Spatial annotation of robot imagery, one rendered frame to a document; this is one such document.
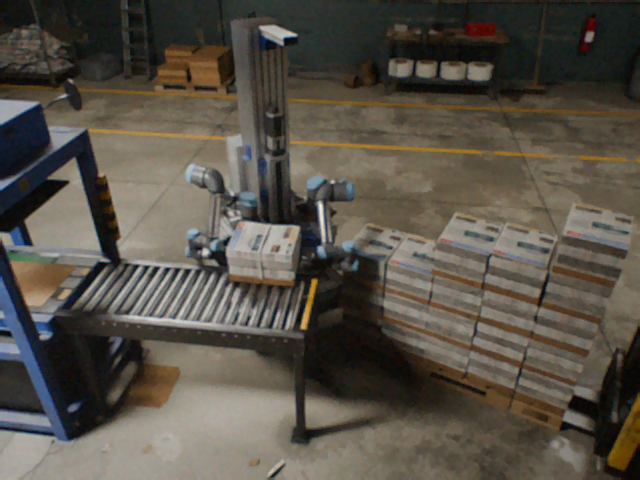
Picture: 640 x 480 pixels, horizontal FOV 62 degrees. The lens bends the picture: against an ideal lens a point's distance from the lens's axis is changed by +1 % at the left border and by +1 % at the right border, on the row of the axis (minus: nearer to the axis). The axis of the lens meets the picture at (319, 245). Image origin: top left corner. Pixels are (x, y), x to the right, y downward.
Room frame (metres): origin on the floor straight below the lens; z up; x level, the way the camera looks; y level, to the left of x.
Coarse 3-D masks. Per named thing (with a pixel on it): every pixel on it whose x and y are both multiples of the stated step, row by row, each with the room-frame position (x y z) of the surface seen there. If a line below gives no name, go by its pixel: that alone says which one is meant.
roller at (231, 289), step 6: (234, 282) 2.41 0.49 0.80; (228, 288) 2.35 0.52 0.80; (234, 288) 2.37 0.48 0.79; (228, 294) 2.30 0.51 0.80; (222, 300) 2.25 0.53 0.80; (228, 300) 2.25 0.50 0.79; (222, 306) 2.19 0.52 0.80; (216, 312) 2.15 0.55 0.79; (222, 312) 2.15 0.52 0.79; (216, 318) 2.10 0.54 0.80; (222, 318) 2.12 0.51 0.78
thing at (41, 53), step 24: (48, 0) 9.05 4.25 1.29; (48, 24) 8.93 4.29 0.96; (0, 48) 8.91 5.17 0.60; (24, 48) 8.73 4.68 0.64; (48, 48) 8.85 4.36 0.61; (72, 48) 9.42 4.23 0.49; (0, 72) 8.75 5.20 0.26; (24, 72) 8.92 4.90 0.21; (48, 72) 8.72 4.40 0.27; (72, 72) 9.30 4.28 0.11
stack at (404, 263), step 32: (384, 256) 2.63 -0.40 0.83; (416, 256) 2.63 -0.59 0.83; (352, 288) 2.67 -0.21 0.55; (416, 288) 2.48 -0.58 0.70; (448, 288) 2.39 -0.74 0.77; (544, 288) 2.32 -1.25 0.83; (352, 320) 2.68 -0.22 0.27; (384, 320) 2.57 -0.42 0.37; (416, 320) 2.47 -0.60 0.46; (448, 320) 2.37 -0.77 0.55; (512, 320) 2.21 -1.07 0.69; (384, 352) 2.55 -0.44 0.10; (416, 352) 2.45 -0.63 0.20; (448, 352) 2.35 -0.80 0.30; (512, 352) 2.19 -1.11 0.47; (448, 384) 2.35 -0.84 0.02; (480, 384) 2.25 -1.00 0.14; (512, 384) 2.17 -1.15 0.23
